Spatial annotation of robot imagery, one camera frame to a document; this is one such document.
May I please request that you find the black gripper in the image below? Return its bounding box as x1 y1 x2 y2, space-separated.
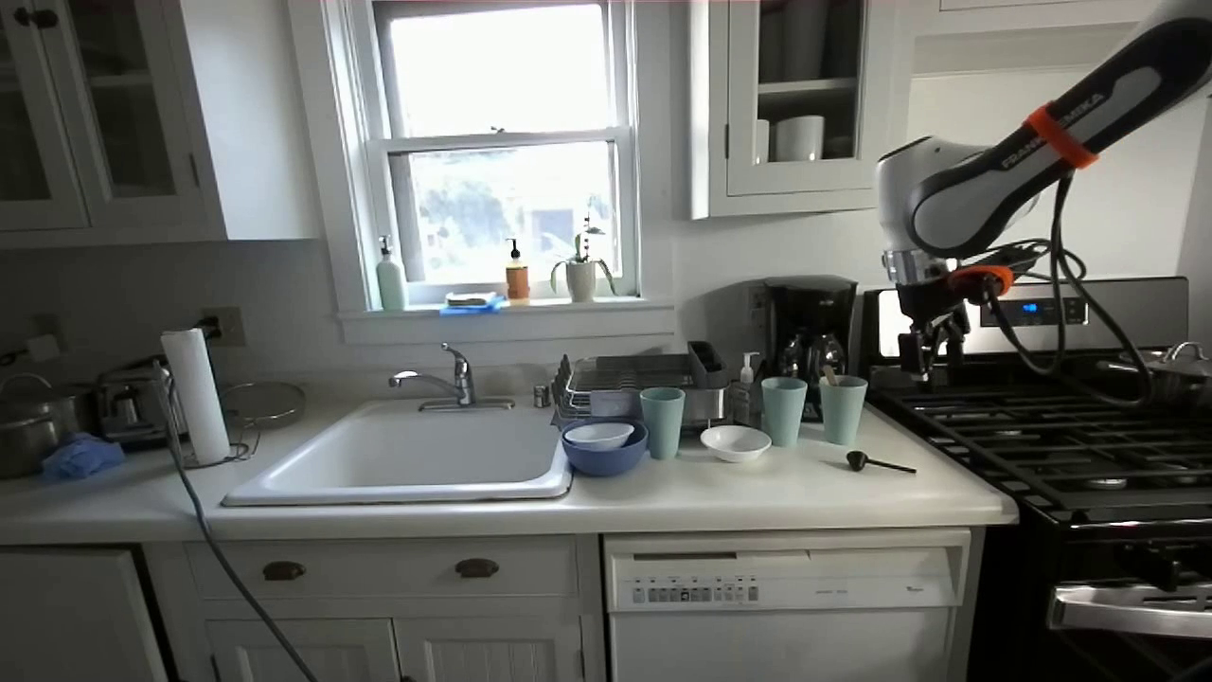
889 245 1000 385

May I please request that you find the teal plastic cup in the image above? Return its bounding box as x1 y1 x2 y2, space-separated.
817 373 872 447
757 376 812 452
638 382 691 464

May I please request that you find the black coffee maker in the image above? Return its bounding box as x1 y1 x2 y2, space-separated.
757 278 865 423

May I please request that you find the black gas stove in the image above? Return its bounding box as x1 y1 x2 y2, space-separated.
860 272 1212 682

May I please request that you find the clear dish soap bottle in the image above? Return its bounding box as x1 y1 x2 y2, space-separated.
733 347 767 428

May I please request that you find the white glass door cabinet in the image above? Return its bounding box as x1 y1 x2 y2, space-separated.
686 0 918 225

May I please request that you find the small white bowl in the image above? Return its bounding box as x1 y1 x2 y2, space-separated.
696 421 777 467

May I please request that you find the white mug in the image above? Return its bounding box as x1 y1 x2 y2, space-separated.
771 109 831 167

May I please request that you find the metal dish rack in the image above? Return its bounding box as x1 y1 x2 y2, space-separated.
550 337 744 433

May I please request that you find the white dishwasher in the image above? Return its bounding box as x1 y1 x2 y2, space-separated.
604 527 989 682

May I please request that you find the white bowl with blue rim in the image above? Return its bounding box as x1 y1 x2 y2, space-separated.
565 421 641 455

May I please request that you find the plant in white pot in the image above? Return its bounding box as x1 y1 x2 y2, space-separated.
550 215 623 308

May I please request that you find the amber soap bottle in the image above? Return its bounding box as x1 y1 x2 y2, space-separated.
503 235 533 308

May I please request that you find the blue sponge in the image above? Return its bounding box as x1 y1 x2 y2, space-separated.
437 287 503 323

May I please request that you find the chrome faucet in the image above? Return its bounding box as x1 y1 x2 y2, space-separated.
386 337 482 414

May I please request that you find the white framed window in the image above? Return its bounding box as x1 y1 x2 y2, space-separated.
286 0 681 347

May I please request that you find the white kitchen sink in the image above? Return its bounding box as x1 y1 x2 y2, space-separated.
220 399 575 512

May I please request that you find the green soap bottle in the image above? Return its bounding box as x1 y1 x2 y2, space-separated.
372 235 408 320

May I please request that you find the white base cabinet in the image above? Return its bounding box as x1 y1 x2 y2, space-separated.
0 533 612 682

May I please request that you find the glass lid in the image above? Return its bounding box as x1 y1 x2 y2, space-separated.
224 379 310 437

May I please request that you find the white paper towel roll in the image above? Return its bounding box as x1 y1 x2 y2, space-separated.
156 325 239 469

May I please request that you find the silver toaster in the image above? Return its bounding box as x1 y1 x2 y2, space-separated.
89 359 182 447

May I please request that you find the blue cloth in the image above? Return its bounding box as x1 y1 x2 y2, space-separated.
40 433 129 485

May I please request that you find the silver cooking pot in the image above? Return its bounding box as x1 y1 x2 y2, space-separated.
0 373 83 481

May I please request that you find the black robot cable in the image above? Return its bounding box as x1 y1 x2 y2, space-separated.
960 169 1158 408

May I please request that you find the wall power outlet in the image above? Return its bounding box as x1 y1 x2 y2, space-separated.
203 303 252 347

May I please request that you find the black power cord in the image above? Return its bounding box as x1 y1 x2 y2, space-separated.
156 365 321 682

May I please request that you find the white wall cabinet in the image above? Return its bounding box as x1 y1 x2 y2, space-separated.
0 0 325 251

